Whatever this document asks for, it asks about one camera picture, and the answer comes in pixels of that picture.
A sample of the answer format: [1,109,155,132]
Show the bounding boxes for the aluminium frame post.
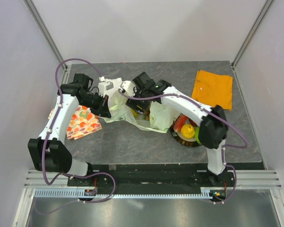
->
[231,0,275,70]
[23,0,64,63]

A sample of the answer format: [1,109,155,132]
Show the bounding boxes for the purple cable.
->
[118,88,249,205]
[33,58,116,215]

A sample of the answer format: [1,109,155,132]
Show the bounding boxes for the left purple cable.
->
[33,58,116,215]

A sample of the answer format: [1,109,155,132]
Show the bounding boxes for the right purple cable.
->
[118,88,249,205]

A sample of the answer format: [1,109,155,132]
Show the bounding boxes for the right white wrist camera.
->
[119,80,135,96]

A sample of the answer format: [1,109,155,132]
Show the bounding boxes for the orange floral cloth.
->
[60,105,102,140]

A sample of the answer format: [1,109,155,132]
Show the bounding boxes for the brown fake longan bunch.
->
[142,109,150,121]

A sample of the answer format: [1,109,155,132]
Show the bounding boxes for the green fake fruit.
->
[195,126,202,145]

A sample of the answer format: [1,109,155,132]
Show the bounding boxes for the grey slotted cable duct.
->
[34,188,226,199]

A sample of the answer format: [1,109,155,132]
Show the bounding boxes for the white crumpled cloth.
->
[88,78,122,111]

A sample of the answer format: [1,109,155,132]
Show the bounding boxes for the orange folded cloth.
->
[191,70,233,111]

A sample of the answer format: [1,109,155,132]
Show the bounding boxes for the dark rimmed ceramic plate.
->
[169,117,201,147]

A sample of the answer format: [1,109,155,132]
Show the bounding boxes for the aluminium front rail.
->
[24,170,282,190]

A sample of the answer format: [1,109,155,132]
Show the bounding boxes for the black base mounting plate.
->
[66,164,235,189]

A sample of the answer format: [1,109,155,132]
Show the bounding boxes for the light green plastic bag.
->
[104,91,180,133]

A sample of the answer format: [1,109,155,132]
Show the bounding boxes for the right aluminium frame post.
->
[231,0,275,70]

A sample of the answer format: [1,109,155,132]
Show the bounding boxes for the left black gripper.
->
[80,92,111,119]

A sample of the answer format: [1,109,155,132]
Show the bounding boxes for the dark red fake apple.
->
[188,118,198,127]

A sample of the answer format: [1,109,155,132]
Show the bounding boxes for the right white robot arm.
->
[126,72,228,186]

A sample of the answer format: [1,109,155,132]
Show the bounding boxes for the yellow fake fruit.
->
[180,124,195,139]

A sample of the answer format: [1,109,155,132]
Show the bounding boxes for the orange fake citrus fruit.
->
[131,109,139,117]

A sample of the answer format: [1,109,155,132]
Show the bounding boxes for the orange red fake fruit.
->
[173,114,187,132]

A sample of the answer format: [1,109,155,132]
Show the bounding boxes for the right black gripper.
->
[125,85,151,115]

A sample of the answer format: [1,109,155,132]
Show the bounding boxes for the left aluminium frame post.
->
[23,0,64,63]

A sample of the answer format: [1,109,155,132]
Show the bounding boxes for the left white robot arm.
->
[28,73,111,186]

